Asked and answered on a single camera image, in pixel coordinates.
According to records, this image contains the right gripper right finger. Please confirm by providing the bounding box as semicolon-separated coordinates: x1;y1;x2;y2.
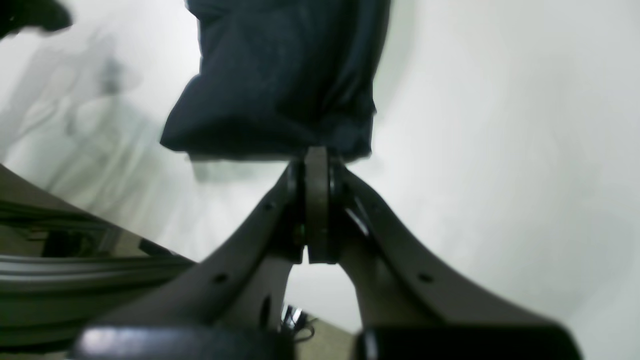
317;146;582;360

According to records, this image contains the black T-shirt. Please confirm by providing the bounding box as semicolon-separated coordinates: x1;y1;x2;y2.
159;0;391;161

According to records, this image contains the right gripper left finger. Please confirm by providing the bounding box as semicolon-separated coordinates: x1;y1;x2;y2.
70;146;318;360

